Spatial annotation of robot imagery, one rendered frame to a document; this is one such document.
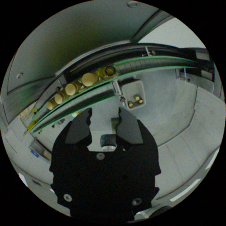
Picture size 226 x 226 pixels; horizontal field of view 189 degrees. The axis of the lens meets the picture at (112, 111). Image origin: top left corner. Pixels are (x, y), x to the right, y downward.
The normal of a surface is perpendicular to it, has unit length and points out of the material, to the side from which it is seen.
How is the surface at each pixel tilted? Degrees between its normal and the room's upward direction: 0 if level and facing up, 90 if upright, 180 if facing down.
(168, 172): 90
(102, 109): 0
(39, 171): 90
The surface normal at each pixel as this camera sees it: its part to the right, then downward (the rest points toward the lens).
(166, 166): -0.34, -0.80
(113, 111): 0.06, 0.51
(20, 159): 0.94, -0.32
